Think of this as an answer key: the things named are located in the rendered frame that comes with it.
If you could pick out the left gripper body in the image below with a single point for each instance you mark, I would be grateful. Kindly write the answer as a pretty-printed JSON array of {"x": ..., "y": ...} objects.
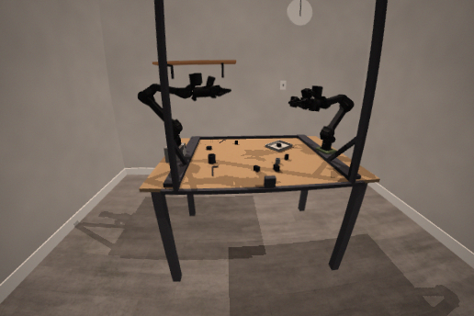
[{"x": 214, "y": 91}]

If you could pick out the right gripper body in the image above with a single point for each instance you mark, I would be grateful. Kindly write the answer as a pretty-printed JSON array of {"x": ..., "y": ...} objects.
[{"x": 311, "y": 106}]

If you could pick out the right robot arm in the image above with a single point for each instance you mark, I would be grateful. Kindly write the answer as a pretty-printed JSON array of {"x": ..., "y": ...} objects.
[{"x": 346, "y": 104}]

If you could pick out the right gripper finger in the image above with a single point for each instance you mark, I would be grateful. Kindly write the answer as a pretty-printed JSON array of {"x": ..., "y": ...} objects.
[
  {"x": 302, "y": 104},
  {"x": 292, "y": 101}
]

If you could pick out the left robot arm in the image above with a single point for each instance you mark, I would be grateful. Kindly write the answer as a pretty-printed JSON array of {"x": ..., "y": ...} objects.
[{"x": 147, "y": 98}]

